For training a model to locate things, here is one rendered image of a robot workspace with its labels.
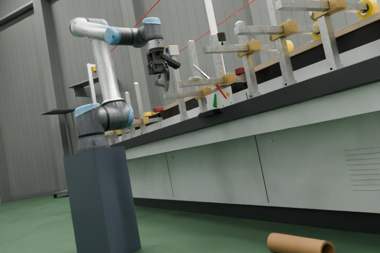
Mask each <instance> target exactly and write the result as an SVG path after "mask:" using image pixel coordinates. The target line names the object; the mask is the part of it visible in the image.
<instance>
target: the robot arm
mask: <svg viewBox="0 0 380 253"><path fill-rule="evenodd" d="M142 24H143V25H142V26H141V27H140V28H120V27H111V26H108V23H107V22H106V21H105V20H104V19H94V18H74V19H72V20H71V21H70V24H69V30H70V32H71V33H72V34H73V35H74V36H76V37H89V40H90V45H91V48H92V53H93V57H94V62H95V66H96V71H97V76H98V80H99V83H100V88H101V93H102V98H103V102H102V104H101V107H100V104H99V103H92V104H87V105H84V106H80V107H78V108H76V109H75V120H76V127H77V134H78V138H79V142H78V146H77V154H78V153H81V152H86V151H91V150H98V149H106V148H110V144H109V143H108V141H107V139H106V137H105V132H107V131H112V130H120V129H126V128H129V127H130V126H131V125H132V123H133V109H132V107H131V106H130V105H128V104H126V102H125V100H124V99H123V98H121V96H120V91H119V86H118V82H117V79H116V74H115V69H114V65H113V60H112V57H111V52H110V48H109V45H112V46H115V45H126V46H133V47H135V48H141V47H144V46H145V45H146V46H147V50H148V52H147V53H146V55H147V59H148V65H147V67H148V73H149V75H157V74H159V75H158V80H157V81H156V82H155V85H156V86H161V87H163V88H164V90H165V91H168V89H169V83H170V71H169V66H170V67H172V68H173V69H178V68H180V66H181V63H179V62H177V61H175V60H174V59H172V58H170V57H169V56H167V55H165V54H163V53H164V49H165V43H164V40H163V34H162V28H161V22H160V20H159V18H146V19H144V20H143V21H142Z"/></svg>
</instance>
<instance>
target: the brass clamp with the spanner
mask: <svg viewBox="0 0 380 253"><path fill-rule="evenodd" d="M221 77H223V78H224V83H222V84H217V85H218V87H220V86H225V85H230V84H232V83H235V82H236V81H235V75H234V73H228V74H225V75H223V76H221Z"/></svg>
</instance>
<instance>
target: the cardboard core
mask: <svg viewBox="0 0 380 253"><path fill-rule="evenodd" d="M267 246H268V248H269V250H270V251H272V252H277V253H335V247H334V245H333V244H332V243H331V242H330V241H323V240H319V239H312V238H305V237H298V236H294V235H286V234H279V233H271V234H270V235H269V236H268V239H267Z"/></svg>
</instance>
